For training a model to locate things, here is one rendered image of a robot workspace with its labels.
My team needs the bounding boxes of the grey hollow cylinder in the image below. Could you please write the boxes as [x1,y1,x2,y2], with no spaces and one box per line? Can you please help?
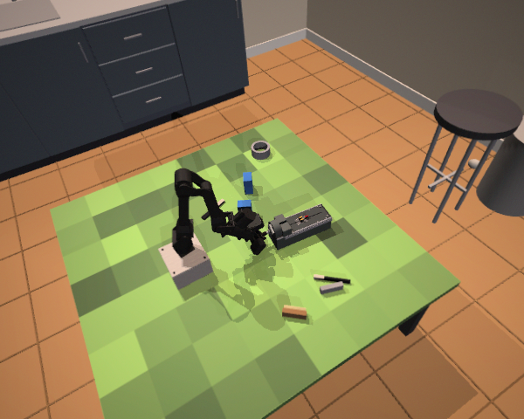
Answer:
[251,141,270,160]

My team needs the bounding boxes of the blue rectangular block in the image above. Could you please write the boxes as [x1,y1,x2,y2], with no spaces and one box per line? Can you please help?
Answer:
[238,200,252,211]
[243,172,253,195]

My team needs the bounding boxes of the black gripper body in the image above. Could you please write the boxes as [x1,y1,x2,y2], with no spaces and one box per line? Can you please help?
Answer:
[237,226,266,255]

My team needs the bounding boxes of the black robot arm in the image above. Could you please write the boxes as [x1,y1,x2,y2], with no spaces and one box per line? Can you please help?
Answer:
[172,168,265,258]

